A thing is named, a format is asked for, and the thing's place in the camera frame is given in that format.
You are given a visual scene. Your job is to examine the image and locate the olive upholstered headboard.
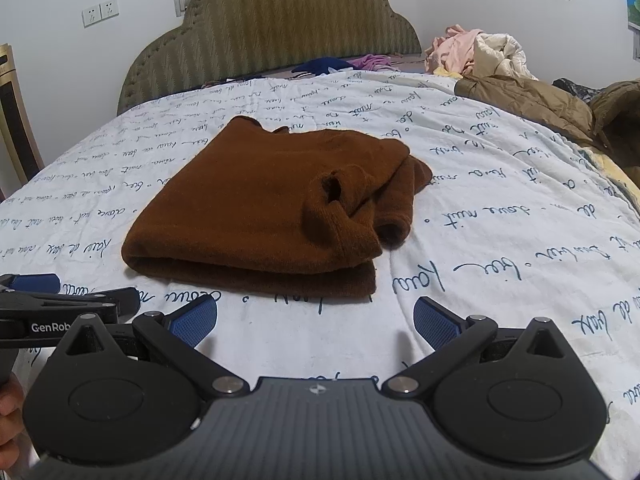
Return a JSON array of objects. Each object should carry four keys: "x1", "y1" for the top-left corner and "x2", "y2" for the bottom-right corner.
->
[{"x1": 116, "y1": 0, "x2": 422, "y2": 117}]

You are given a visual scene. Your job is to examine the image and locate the gold tower air conditioner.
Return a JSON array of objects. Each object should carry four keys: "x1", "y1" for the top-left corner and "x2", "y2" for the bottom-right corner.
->
[{"x1": 0, "y1": 44, "x2": 45, "y2": 187}]

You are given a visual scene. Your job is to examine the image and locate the purple garment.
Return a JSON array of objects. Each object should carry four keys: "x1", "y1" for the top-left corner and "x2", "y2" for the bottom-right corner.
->
[{"x1": 347, "y1": 53, "x2": 402, "y2": 72}]

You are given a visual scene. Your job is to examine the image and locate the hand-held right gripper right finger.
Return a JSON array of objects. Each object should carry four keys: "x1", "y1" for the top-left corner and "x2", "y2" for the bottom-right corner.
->
[{"x1": 381, "y1": 296, "x2": 571, "y2": 401}]

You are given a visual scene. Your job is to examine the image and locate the black cloth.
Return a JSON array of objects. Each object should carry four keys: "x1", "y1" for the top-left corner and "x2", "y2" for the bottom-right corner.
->
[{"x1": 552, "y1": 78, "x2": 602, "y2": 102}]

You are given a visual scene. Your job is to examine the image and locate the dark blue garment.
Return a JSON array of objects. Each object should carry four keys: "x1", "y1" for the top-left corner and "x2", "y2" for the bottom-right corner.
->
[{"x1": 292, "y1": 58, "x2": 354, "y2": 75}]

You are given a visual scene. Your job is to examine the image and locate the brown knit sweater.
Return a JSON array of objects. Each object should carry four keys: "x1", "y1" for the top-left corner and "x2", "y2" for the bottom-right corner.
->
[{"x1": 121, "y1": 116, "x2": 434, "y2": 297}]

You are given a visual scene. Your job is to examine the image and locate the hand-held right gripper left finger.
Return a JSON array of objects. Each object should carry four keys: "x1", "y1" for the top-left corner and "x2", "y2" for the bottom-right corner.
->
[{"x1": 62, "y1": 294, "x2": 251, "y2": 401}]

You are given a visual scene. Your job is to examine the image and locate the person's left hand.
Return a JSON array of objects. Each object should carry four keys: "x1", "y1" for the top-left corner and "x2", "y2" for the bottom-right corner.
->
[{"x1": 0, "y1": 374, "x2": 27, "y2": 462}]

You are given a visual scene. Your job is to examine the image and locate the yellow patterned sheet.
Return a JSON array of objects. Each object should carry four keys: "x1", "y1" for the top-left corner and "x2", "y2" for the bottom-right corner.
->
[{"x1": 575, "y1": 144, "x2": 640, "y2": 203}]

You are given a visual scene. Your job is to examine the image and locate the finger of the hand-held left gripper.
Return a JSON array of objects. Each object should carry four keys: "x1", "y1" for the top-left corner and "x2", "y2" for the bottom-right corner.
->
[{"x1": 0, "y1": 273, "x2": 61, "y2": 295}]

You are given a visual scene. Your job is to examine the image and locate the cream padded jacket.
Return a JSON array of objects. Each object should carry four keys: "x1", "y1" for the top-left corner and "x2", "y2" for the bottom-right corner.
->
[{"x1": 472, "y1": 33, "x2": 539, "y2": 81}]

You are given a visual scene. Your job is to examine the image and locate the tan jacket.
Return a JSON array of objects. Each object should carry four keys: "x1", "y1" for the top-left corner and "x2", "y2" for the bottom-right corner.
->
[{"x1": 455, "y1": 76, "x2": 640, "y2": 182}]

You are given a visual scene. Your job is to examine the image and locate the white script-printed quilt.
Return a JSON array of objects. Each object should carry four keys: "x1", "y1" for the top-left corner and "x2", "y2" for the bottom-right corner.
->
[{"x1": 0, "y1": 67, "x2": 640, "y2": 480}]

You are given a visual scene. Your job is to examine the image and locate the wall picture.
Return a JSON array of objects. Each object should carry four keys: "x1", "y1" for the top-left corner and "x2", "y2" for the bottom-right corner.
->
[{"x1": 622, "y1": 0, "x2": 640, "y2": 61}]

